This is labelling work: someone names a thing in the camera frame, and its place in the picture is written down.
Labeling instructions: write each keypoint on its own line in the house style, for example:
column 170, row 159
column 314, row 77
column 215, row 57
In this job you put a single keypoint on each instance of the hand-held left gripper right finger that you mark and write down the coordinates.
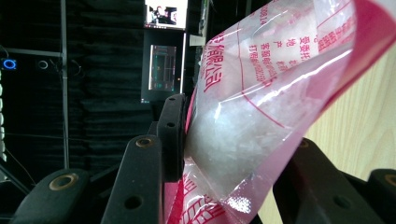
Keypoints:
column 311, row 186

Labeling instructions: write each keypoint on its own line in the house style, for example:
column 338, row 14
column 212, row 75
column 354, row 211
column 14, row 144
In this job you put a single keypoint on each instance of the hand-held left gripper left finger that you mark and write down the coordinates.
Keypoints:
column 140, row 180

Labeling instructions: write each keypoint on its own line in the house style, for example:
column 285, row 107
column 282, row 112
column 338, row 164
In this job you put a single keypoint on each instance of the bright computer monitor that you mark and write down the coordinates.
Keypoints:
column 166, row 14

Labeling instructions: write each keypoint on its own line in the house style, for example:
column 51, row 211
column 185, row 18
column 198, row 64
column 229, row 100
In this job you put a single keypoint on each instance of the grey metal stand pole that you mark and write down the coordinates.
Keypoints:
column 64, row 93

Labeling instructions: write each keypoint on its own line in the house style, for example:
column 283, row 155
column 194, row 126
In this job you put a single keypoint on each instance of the dark computer monitor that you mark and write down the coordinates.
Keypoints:
column 162, row 67

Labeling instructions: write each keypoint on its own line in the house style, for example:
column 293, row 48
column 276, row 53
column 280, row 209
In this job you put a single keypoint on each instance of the black curtain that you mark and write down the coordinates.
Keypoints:
column 102, row 77

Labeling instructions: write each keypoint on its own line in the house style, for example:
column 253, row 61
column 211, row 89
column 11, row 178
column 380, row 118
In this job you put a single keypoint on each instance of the red and white seasoning bag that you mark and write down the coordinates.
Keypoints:
column 264, row 93

